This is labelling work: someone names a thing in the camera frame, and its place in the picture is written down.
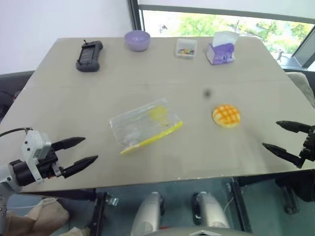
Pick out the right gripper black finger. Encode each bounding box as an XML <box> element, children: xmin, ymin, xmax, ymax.
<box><xmin>262</xmin><ymin>142</ymin><xmax>306</xmax><ymax>169</ymax></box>
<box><xmin>276</xmin><ymin>120</ymin><xmax>310</xmax><ymax>134</ymax></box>

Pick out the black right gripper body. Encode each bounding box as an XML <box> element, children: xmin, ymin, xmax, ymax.
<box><xmin>298</xmin><ymin>124</ymin><xmax>315</xmax><ymax>163</ymax></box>

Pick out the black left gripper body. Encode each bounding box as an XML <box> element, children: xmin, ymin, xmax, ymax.
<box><xmin>36</xmin><ymin>142</ymin><xmax>67</xmax><ymax>180</ymax></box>

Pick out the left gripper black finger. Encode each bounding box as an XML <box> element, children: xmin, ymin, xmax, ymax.
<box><xmin>60</xmin><ymin>155</ymin><xmax>99</xmax><ymax>178</ymax></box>
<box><xmin>50</xmin><ymin>137</ymin><xmax>86</xmax><ymax>151</ymax></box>

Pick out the round yellow pineapple bun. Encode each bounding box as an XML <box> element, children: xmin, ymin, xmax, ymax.
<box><xmin>212</xmin><ymin>104</ymin><xmax>241</xmax><ymax>128</ymax></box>

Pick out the clear zip bag yellow seal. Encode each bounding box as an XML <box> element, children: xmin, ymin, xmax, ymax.
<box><xmin>109</xmin><ymin>98</ymin><xmax>184</xmax><ymax>155</ymax></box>

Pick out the beige cloth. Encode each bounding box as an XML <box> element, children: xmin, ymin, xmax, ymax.
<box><xmin>5</xmin><ymin>199</ymin><xmax>91</xmax><ymax>236</ymax></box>

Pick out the beige cushion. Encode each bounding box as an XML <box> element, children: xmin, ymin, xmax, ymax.
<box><xmin>286</xmin><ymin>72</ymin><xmax>315</xmax><ymax>109</ymax></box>

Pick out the black handheld controller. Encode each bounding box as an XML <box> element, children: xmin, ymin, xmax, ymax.
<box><xmin>75</xmin><ymin>39</ymin><xmax>104</xmax><ymax>73</ymax></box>

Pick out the silver right robot leg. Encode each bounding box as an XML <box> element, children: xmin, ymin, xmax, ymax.
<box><xmin>191</xmin><ymin>191</ymin><xmax>230</xmax><ymax>231</ymax></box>

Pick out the purple tissue pack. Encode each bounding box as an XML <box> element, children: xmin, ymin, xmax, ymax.
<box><xmin>206</xmin><ymin>31</ymin><xmax>240</xmax><ymax>66</ymax></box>

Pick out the silver robot torso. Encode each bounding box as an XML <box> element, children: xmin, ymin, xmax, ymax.
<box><xmin>157</xmin><ymin>226</ymin><xmax>237</xmax><ymax>236</ymax></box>

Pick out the purple bowl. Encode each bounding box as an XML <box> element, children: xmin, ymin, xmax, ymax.
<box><xmin>124</xmin><ymin>30</ymin><xmax>151</xmax><ymax>52</ymax></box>

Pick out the clear box of colourful bits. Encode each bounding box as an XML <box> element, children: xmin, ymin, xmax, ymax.
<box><xmin>175</xmin><ymin>38</ymin><xmax>198</xmax><ymax>60</ymax></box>

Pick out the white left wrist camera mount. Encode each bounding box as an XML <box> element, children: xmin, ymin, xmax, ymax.
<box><xmin>21</xmin><ymin>129</ymin><xmax>52</xmax><ymax>184</ymax></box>

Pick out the white cable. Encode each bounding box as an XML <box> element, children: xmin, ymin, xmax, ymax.
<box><xmin>6</xmin><ymin>197</ymin><xmax>60</xmax><ymax>211</ymax></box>

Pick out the black table frame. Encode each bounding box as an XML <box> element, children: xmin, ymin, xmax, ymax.
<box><xmin>22</xmin><ymin>176</ymin><xmax>315</xmax><ymax>236</ymax></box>

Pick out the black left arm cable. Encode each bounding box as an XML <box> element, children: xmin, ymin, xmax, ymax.
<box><xmin>0</xmin><ymin>126</ymin><xmax>34</xmax><ymax>139</ymax></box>

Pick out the dark window frame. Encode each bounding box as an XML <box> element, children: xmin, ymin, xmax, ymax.
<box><xmin>126</xmin><ymin>0</ymin><xmax>315</xmax><ymax>31</ymax></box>

